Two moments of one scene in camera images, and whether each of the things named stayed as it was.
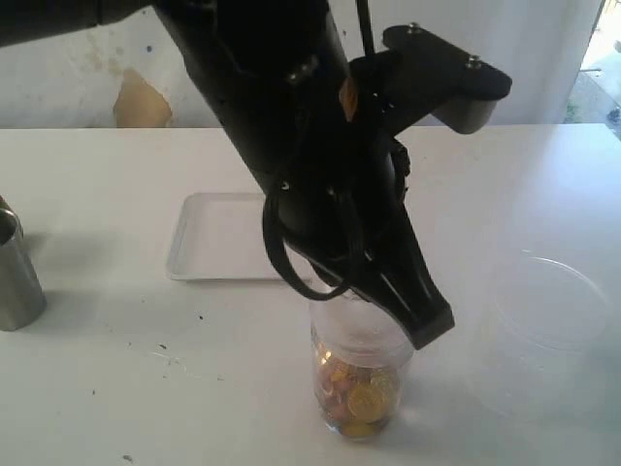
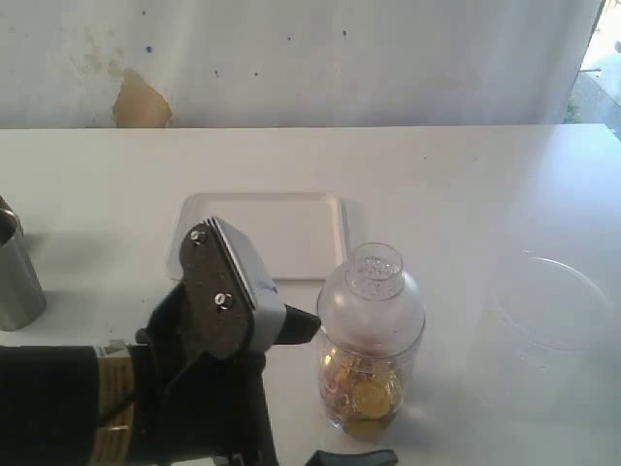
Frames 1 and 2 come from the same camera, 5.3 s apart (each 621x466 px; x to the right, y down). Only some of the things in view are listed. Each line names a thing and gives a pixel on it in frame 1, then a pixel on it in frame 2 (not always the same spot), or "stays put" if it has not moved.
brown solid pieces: x=358 y=400 stays put
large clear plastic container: x=539 y=352 stays put
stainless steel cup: x=22 y=301 stays put
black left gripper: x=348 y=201 → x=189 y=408
